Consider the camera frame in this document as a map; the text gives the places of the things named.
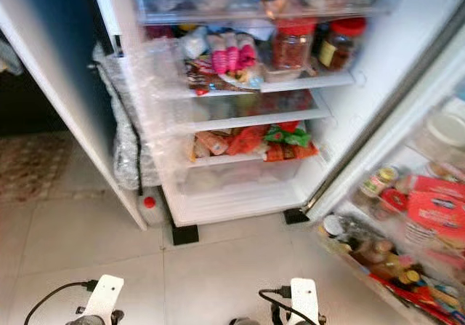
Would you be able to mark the glass fridge shelf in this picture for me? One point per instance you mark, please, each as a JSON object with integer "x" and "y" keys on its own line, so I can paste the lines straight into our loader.
{"x": 261, "y": 119}
{"x": 218, "y": 160}
{"x": 305, "y": 81}

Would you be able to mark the fridge door with shelves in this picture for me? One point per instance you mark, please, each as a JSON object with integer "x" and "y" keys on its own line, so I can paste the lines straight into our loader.
{"x": 356, "y": 161}

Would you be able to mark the fridge with black door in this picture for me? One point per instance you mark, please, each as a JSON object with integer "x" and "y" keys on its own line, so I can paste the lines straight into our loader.
{"x": 392, "y": 63}

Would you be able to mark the patterned floor mat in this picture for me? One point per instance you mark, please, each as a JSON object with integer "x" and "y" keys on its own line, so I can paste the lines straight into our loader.
{"x": 33, "y": 165}

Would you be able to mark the black cabinet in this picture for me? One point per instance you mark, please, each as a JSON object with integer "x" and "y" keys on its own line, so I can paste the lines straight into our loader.
{"x": 18, "y": 107}

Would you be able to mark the clear bubble wrap sheet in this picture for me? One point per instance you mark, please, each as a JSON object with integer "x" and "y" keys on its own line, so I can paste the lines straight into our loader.
{"x": 127, "y": 158}

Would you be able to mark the brown snack packet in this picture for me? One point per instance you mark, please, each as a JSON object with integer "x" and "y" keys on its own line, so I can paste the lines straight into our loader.
{"x": 200, "y": 81}

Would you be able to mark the brown food packet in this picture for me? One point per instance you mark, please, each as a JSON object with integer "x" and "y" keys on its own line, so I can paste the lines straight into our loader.
{"x": 214, "y": 143}

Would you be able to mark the white plastic bag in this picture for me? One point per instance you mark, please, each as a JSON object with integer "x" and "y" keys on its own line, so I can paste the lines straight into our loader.
{"x": 192, "y": 43}

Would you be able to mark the clear crisper drawer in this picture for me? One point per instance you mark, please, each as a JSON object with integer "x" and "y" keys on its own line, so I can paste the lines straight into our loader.
{"x": 232, "y": 178}

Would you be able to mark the orange food packet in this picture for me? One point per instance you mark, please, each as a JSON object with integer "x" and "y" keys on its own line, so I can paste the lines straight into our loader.
{"x": 247, "y": 140}

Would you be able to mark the white plate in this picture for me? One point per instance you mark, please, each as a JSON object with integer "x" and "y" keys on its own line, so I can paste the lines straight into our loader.
{"x": 243, "y": 81}

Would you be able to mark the red food bag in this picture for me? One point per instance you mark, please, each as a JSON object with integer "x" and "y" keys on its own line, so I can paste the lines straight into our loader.
{"x": 276, "y": 101}

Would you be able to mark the orange red flat packet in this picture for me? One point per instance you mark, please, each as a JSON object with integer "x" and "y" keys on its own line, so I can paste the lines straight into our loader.
{"x": 290, "y": 153}

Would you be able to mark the green food packet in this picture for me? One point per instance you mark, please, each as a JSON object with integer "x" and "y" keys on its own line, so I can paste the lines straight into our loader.
{"x": 290, "y": 136}

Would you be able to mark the red lid chili jar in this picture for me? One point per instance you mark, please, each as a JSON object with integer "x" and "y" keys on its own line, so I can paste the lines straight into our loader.
{"x": 293, "y": 47}

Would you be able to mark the small white lid jar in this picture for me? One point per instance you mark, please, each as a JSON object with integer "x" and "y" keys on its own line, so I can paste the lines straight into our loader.
{"x": 333, "y": 225}

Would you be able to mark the red lid jar yellow label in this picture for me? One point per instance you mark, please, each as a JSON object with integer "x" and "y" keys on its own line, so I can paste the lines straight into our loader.
{"x": 338, "y": 45}

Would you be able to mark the yellow cap glass bottle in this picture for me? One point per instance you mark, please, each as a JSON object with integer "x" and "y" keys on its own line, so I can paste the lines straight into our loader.
{"x": 378, "y": 182}

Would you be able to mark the brown glass jar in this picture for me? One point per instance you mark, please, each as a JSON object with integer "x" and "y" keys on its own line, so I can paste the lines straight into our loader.
{"x": 374, "y": 252}

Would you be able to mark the red flour box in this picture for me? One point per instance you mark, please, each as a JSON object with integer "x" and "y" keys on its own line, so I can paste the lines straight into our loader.
{"x": 436, "y": 209}

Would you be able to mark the white lid clear container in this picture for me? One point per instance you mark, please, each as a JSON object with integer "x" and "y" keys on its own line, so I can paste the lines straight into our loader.
{"x": 447, "y": 132}

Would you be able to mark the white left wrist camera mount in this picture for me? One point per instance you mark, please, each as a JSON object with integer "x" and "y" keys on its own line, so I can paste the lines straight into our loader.
{"x": 105, "y": 294}

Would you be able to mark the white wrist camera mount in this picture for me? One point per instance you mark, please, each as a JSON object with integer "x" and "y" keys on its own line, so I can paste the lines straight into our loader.
{"x": 105, "y": 294}
{"x": 304, "y": 297}

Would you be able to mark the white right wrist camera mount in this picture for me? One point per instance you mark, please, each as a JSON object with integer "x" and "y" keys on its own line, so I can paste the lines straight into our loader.
{"x": 304, "y": 297}

